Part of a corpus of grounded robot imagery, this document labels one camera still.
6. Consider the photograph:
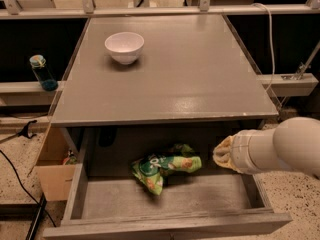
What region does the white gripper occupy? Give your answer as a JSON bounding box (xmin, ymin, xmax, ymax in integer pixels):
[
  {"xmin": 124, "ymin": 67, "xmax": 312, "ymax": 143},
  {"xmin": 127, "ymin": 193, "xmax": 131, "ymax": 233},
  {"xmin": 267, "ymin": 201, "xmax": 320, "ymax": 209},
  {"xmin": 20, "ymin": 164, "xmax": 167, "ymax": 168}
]
[{"xmin": 213, "ymin": 129, "xmax": 290, "ymax": 175}]

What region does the green rice chip bag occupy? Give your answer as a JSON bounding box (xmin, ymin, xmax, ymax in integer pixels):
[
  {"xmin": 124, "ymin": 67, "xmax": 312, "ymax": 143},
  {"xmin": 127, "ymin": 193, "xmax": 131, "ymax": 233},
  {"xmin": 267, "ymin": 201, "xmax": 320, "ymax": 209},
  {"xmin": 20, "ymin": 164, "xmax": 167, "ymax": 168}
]
[{"xmin": 131, "ymin": 143, "xmax": 202, "ymax": 196}]

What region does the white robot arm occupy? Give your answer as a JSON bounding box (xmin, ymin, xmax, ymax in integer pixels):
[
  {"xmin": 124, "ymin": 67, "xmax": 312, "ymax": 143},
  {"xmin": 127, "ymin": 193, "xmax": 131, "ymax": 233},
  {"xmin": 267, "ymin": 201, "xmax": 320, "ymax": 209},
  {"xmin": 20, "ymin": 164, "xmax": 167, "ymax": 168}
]
[{"xmin": 213, "ymin": 117, "xmax": 320, "ymax": 179}]

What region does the open grey top drawer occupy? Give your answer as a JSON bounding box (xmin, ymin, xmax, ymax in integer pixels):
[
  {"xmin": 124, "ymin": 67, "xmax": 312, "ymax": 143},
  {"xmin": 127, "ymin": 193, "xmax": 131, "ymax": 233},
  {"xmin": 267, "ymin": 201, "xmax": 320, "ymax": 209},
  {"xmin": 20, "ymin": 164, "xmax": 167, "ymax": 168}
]
[{"xmin": 42, "ymin": 121, "xmax": 293, "ymax": 240}]

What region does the grey cabinet with top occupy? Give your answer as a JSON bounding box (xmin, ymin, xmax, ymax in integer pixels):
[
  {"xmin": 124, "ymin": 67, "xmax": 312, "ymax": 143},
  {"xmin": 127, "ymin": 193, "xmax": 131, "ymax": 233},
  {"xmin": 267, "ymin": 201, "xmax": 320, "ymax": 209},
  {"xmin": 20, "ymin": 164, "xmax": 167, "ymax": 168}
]
[{"xmin": 50, "ymin": 14, "xmax": 280, "ymax": 178}]

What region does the white bowl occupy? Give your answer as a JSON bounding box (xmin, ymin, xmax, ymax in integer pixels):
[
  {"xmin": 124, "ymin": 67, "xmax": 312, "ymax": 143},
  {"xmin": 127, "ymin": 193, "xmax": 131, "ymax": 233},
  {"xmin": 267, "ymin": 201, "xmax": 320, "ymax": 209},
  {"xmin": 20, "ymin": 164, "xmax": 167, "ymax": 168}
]
[{"xmin": 105, "ymin": 32, "xmax": 144, "ymax": 65}]

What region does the colourful item in box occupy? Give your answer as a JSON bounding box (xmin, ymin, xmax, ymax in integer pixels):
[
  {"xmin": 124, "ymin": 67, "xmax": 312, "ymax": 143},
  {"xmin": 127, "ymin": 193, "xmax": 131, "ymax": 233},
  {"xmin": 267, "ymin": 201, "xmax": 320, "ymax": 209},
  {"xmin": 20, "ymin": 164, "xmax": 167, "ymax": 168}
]
[{"xmin": 62, "ymin": 150, "xmax": 77, "ymax": 165}]

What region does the cardboard box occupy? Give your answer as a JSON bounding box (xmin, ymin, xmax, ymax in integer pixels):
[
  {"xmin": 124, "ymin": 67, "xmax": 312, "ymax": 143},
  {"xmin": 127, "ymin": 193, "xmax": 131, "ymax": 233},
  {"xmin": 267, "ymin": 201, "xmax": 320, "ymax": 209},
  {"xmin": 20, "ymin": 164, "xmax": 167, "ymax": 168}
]
[{"xmin": 35, "ymin": 127, "xmax": 78, "ymax": 201}]

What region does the black clamp on floor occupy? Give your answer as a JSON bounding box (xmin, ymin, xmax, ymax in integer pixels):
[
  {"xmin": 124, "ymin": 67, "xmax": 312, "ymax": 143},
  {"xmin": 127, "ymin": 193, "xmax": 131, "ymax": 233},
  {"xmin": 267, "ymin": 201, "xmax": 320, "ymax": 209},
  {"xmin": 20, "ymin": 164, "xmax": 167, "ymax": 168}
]
[{"xmin": 0, "ymin": 119, "xmax": 38, "ymax": 144}]

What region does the blue water bottle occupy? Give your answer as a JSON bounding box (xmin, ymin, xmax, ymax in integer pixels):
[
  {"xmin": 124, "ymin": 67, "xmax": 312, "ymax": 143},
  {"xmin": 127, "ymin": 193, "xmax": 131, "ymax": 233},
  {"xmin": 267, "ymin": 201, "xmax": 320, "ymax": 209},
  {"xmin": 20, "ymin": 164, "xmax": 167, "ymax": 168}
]
[{"xmin": 29, "ymin": 54, "xmax": 58, "ymax": 91}]

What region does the metal bracket clamp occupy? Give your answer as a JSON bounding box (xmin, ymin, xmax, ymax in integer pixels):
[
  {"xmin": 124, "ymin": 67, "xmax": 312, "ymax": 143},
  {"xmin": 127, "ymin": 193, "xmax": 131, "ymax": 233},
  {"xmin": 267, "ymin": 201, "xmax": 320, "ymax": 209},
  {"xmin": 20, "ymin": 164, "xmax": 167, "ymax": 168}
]
[{"xmin": 282, "ymin": 40, "xmax": 320, "ymax": 80}]

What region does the white cable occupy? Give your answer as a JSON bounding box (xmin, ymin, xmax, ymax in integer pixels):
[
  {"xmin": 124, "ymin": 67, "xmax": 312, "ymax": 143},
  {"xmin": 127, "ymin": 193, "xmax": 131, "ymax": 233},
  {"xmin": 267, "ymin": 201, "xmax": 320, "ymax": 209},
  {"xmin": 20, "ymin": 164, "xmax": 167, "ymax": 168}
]
[{"xmin": 252, "ymin": 2, "xmax": 277, "ymax": 92}]

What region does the black cable on floor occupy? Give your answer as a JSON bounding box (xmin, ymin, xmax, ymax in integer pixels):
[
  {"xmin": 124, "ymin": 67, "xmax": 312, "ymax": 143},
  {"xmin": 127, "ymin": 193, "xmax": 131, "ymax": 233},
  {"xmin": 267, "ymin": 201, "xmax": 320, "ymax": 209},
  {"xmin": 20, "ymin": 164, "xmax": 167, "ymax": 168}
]
[{"xmin": 0, "ymin": 149, "xmax": 58, "ymax": 228}]

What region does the metal rail frame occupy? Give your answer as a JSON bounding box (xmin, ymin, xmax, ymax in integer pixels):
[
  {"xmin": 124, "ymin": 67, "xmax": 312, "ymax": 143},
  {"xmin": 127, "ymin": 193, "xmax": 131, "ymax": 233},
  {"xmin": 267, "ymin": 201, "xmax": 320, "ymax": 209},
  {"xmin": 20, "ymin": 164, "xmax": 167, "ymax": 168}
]
[{"xmin": 0, "ymin": 0, "xmax": 320, "ymax": 19}]

